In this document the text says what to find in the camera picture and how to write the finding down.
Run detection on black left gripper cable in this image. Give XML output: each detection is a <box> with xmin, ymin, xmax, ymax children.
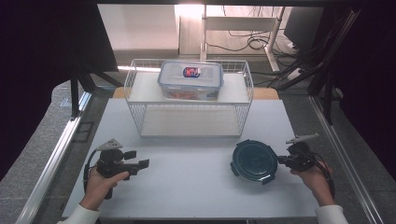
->
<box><xmin>82</xmin><ymin>148</ymin><xmax>100</xmax><ymax>191</ymax></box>

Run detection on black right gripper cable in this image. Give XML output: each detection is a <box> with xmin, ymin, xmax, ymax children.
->
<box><xmin>309</xmin><ymin>151</ymin><xmax>336</xmax><ymax>200</ymax></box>

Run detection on clear plastic food container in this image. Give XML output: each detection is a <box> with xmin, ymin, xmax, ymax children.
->
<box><xmin>157</xmin><ymin>60</ymin><xmax>224</xmax><ymax>101</ymax></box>

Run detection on white wire rack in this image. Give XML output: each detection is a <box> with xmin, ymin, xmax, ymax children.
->
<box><xmin>123</xmin><ymin>59</ymin><xmax>255</xmax><ymax>139</ymax></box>

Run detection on person's left hand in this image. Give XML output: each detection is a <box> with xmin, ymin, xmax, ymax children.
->
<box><xmin>79</xmin><ymin>167</ymin><xmax>130</xmax><ymax>212</ymax></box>

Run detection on white desk frame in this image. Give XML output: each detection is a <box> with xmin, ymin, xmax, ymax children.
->
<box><xmin>200</xmin><ymin>4</ymin><xmax>287</xmax><ymax>73</ymax></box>

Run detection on aluminium rail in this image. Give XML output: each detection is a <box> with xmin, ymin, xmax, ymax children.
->
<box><xmin>14</xmin><ymin>91</ymin><xmax>93</xmax><ymax>224</ymax></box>
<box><xmin>308</xmin><ymin>94</ymin><xmax>386</xmax><ymax>224</ymax></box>

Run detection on black tripod stand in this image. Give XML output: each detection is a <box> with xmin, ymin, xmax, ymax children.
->
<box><xmin>69</xmin><ymin>61</ymin><xmax>125</xmax><ymax>121</ymax></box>

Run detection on round container dark teal lid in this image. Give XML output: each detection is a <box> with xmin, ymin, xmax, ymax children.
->
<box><xmin>230</xmin><ymin>139</ymin><xmax>280</xmax><ymax>186</ymax></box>

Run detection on black floor cables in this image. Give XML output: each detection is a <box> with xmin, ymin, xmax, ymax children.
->
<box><xmin>206</xmin><ymin>5</ymin><xmax>304</xmax><ymax>87</ymax></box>

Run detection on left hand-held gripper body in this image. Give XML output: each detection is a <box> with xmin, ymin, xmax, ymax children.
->
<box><xmin>94</xmin><ymin>138</ymin><xmax>140</xmax><ymax>180</ymax></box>

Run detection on black metal stand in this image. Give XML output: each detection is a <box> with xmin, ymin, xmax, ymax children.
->
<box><xmin>270</xmin><ymin>8</ymin><xmax>362</xmax><ymax>126</ymax></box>

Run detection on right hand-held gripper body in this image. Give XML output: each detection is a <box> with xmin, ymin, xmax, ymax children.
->
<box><xmin>285</xmin><ymin>133</ymin><xmax>320</xmax><ymax>173</ymax></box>

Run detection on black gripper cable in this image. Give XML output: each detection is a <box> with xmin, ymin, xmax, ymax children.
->
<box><xmin>82</xmin><ymin>148</ymin><xmax>100</xmax><ymax>191</ymax></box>
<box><xmin>309</xmin><ymin>151</ymin><xmax>336</xmax><ymax>200</ymax></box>

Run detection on person's right hand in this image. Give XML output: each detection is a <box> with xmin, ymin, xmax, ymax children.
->
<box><xmin>290</xmin><ymin>161</ymin><xmax>336</xmax><ymax>207</ymax></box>

